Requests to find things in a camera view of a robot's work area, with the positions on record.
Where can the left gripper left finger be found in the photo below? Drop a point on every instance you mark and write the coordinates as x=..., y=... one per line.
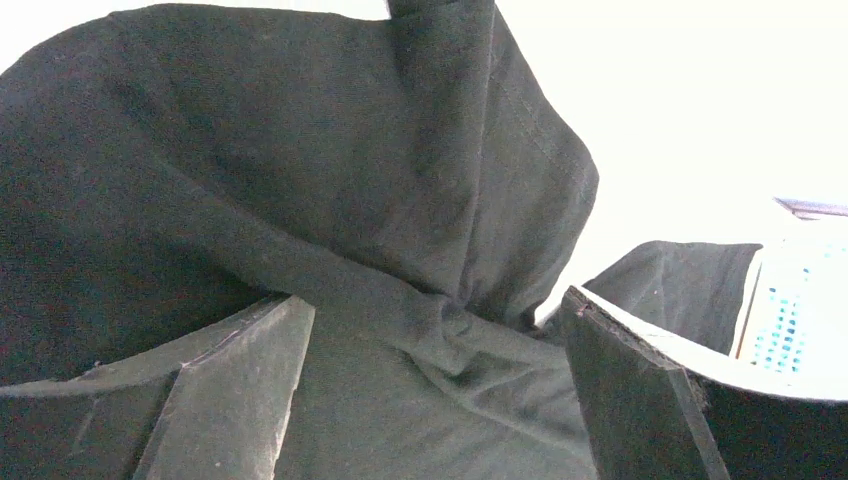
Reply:
x=213, y=404

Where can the aluminium frame rail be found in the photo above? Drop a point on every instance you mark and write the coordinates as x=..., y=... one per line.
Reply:
x=809, y=210

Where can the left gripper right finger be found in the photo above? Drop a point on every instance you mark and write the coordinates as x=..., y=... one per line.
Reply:
x=659, y=406

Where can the white plastic basket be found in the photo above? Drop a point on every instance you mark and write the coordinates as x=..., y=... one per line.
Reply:
x=794, y=316

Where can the black t shirt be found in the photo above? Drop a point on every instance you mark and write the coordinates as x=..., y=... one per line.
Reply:
x=166, y=167

